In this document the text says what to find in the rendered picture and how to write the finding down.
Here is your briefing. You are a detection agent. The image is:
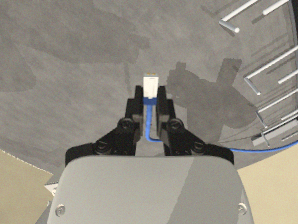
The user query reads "blue patch cord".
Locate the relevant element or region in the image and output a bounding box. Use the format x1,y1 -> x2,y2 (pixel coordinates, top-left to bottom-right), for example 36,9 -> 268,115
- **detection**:
145,105 -> 298,152

